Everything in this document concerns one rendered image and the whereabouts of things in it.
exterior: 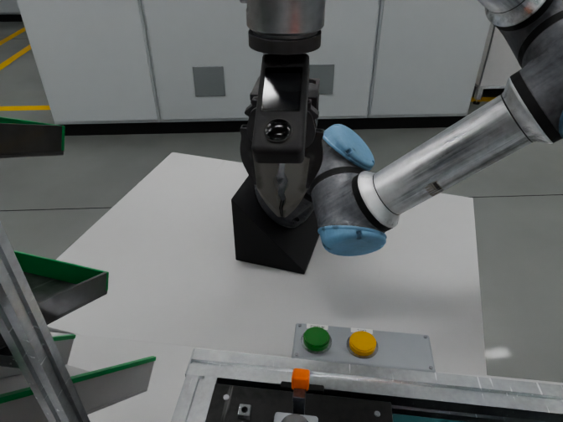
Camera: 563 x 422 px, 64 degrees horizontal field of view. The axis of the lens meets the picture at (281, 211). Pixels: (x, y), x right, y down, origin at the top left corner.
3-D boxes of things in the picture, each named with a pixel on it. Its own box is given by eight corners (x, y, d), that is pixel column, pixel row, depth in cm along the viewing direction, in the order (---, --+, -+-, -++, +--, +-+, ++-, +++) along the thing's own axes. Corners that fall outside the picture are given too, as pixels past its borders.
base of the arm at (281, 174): (265, 158, 105) (294, 134, 100) (309, 200, 110) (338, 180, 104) (245, 194, 94) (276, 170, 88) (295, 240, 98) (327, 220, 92)
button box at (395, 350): (295, 345, 76) (296, 321, 72) (422, 357, 74) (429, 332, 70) (291, 382, 70) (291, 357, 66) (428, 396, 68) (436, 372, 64)
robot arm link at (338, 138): (323, 162, 103) (369, 129, 95) (336, 212, 96) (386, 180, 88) (286, 144, 95) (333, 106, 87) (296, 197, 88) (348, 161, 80)
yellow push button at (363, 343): (348, 337, 71) (349, 328, 69) (374, 339, 70) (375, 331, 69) (348, 358, 67) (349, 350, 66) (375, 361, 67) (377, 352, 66)
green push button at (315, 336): (304, 333, 71) (304, 324, 70) (329, 335, 71) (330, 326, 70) (302, 353, 68) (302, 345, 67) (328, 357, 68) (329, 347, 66)
